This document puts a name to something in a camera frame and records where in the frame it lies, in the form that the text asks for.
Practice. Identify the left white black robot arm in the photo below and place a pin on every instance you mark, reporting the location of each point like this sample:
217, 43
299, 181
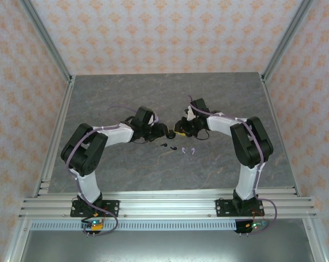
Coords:
118, 135

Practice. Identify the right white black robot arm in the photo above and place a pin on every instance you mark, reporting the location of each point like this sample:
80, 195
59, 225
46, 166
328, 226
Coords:
222, 125

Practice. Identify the grey metal sheet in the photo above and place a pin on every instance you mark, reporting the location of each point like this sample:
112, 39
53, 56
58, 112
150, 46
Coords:
167, 245

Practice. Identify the aluminium rail frame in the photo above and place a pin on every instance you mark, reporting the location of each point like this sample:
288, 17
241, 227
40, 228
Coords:
167, 204

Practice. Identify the aluminium side rail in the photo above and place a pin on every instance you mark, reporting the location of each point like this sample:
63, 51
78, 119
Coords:
279, 131
56, 131

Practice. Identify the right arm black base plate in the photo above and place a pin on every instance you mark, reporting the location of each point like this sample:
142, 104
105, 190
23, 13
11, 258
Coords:
222, 207

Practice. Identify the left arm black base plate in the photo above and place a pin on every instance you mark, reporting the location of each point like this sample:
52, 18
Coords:
112, 207

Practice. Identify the aluminium corner post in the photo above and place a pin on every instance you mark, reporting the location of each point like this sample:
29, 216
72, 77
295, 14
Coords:
286, 41
48, 41

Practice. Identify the aluminium frame leg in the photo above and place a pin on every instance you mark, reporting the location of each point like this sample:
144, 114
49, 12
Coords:
314, 243
15, 243

